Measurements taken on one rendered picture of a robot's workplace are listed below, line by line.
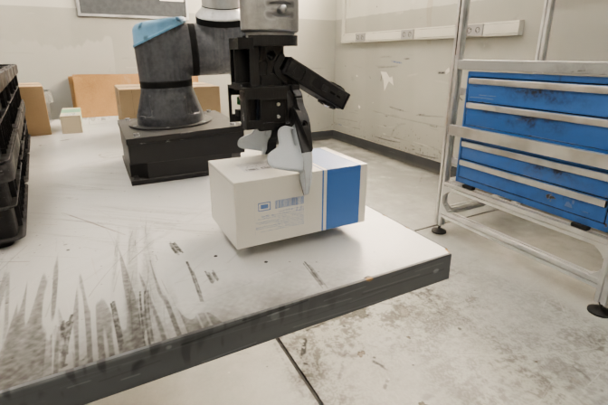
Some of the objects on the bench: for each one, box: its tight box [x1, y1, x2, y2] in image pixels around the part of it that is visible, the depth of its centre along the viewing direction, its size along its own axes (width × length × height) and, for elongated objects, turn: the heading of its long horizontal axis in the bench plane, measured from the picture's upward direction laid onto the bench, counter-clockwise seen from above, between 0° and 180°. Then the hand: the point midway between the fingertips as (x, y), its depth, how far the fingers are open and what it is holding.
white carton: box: [208, 147, 367, 250], centre depth 59 cm, size 20×12×9 cm, turn 118°
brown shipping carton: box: [114, 82, 221, 120], centre depth 134 cm, size 30×22×16 cm
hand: (287, 179), depth 58 cm, fingers closed on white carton, 13 cm apart
